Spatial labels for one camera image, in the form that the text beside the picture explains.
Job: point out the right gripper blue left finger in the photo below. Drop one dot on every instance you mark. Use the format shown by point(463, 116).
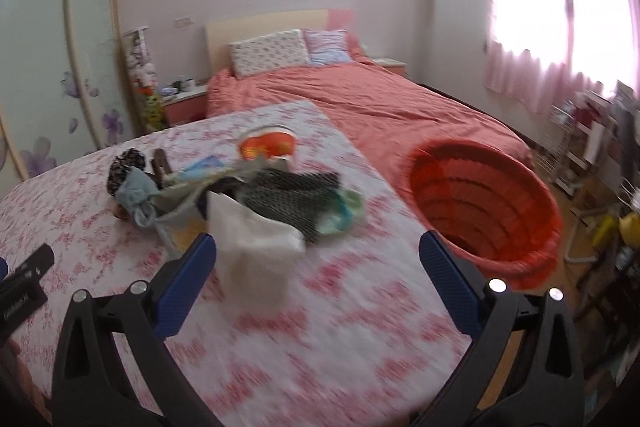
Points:
point(90, 386)

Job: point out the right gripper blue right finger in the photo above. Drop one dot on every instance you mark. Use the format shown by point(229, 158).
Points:
point(544, 387)

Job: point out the black floral scrunchie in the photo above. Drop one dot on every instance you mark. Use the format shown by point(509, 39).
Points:
point(121, 166)

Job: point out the white paper bag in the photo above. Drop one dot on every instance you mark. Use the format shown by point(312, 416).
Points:
point(256, 256)

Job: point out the light blue sock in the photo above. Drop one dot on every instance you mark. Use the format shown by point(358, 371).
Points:
point(135, 195)

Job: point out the pink floral table cloth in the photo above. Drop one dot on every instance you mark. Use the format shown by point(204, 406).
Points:
point(354, 335)

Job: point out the red plastic laundry basket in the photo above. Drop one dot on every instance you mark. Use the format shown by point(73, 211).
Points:
point(494, 209)

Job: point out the yellow bag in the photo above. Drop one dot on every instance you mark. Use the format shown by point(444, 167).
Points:
point(630, 230)

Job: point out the brown hair claw clip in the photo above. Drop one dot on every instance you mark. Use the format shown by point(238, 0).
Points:
point(160, 167)

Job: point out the floral glass wardrobe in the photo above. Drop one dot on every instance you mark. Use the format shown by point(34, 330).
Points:
point(63, 92)

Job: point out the blue tissue packet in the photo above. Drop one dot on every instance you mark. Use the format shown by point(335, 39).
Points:
point(203, 168)

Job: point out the white rolling cart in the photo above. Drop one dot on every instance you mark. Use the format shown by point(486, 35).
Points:
point(574, 140)

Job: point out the green cloth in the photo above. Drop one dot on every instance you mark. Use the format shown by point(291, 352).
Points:
point(346, 209)

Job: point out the clear tube of plush toys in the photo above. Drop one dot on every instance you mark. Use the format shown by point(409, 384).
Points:
point(142, 75)

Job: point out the pink left nightstand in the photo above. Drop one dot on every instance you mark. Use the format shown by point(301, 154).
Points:
point(186, 107)

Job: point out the pink nightstand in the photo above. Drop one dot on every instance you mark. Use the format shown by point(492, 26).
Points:
point(394, 66)
point(186, 107)

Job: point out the white mug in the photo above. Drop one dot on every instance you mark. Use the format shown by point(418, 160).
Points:
point(188, 84)

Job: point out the bed with coral duvet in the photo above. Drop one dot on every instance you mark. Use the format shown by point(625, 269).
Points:
point(384, 115)

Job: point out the red instant noodle cup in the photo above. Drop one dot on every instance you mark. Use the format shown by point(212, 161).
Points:
point(271, 142)

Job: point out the pink right nightstand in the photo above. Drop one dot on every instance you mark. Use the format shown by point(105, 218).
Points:
point(394, 66)

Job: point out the beige pink headboard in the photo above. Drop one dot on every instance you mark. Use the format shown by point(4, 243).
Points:
point(220, 33)

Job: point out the pink window curtain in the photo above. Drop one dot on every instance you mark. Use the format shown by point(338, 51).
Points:
point(544, 51)

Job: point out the white floral pillow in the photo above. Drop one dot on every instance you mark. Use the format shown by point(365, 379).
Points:
point(281, 49)

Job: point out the pink striped pillow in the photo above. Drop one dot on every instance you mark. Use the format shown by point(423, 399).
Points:
point(327, 47)

